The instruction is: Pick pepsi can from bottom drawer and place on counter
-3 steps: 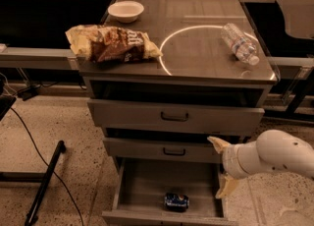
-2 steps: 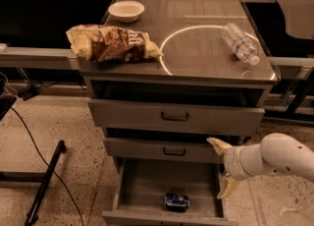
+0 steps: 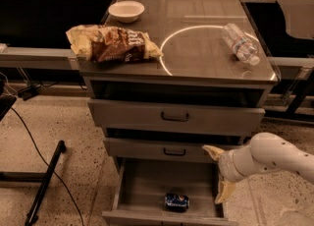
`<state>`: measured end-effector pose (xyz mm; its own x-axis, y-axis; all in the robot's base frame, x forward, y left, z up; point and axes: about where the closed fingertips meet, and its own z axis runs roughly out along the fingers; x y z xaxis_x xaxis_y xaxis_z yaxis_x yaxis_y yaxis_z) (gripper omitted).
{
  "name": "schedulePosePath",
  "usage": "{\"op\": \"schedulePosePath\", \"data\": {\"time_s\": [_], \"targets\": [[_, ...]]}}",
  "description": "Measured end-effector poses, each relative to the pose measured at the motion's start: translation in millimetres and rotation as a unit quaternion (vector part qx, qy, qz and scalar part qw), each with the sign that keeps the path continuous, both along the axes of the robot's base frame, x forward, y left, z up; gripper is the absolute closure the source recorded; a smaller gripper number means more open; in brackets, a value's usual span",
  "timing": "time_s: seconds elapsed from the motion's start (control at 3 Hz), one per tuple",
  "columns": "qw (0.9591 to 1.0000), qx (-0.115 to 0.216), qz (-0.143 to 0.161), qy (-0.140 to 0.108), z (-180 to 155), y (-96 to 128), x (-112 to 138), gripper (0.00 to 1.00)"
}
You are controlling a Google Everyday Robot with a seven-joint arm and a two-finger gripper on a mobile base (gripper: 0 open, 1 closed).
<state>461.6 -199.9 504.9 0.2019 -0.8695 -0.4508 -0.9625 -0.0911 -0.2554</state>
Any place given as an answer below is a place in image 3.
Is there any white paper bowl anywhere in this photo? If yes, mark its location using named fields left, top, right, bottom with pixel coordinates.
left=109, top=1, right=144, bottom=23

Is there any blue pepsi can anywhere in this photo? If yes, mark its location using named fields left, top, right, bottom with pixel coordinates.
left=164, top=193, right=189, bottom=212

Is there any brown yellow chip bag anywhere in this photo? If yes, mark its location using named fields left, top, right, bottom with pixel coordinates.
left=66, top=25, right=163, bottom=63

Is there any clear plastic water bottle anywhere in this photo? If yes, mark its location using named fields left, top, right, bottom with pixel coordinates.
left=221, top=24, right=260, bottom=66

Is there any grey drawer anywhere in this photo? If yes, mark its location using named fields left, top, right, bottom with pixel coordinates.
left=103, top=137, right=245, bottom=165
left=88, top=99, right=265, bottom=137
left=102, top=158, right=238, bottom=226

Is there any black metal stand leg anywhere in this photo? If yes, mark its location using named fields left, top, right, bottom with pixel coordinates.
left=0, top=141, right=67, bottom=226

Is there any grey top drawer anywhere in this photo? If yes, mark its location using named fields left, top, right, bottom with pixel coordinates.
left=88, top=99, right=265, bottom=137

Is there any grey drawer cabinet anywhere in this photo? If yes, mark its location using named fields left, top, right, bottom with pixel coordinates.
left=77, top=0, right=279, bottom=226

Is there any black floor cable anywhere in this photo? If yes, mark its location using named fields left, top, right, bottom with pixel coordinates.
left=9, top=106, right=85, bottom=226

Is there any grey middle drawer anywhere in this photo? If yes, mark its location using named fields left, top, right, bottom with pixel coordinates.
left=103, top=137, right=245, bottom=165

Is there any grey bottom drawer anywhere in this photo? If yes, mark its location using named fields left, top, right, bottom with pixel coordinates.
left=102, top=158, right=238, bottom=226

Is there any grey left side bench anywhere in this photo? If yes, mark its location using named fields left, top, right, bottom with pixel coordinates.
left=0, top=43, right=79, bottom=70

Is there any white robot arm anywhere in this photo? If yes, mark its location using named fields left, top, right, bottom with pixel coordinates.
left=202, top=133, right=314, bottom=204

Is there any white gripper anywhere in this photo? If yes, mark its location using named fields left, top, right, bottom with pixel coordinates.
left=202, top=145, right=253, bottom=204

